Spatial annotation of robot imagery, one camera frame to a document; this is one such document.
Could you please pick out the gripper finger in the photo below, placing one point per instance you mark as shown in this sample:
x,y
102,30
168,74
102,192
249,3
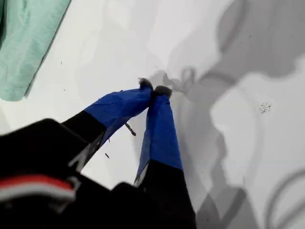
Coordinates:
x,y
119,105
162,133

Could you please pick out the pale green T-shirt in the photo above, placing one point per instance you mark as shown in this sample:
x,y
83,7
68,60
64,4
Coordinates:
x,y
23,47

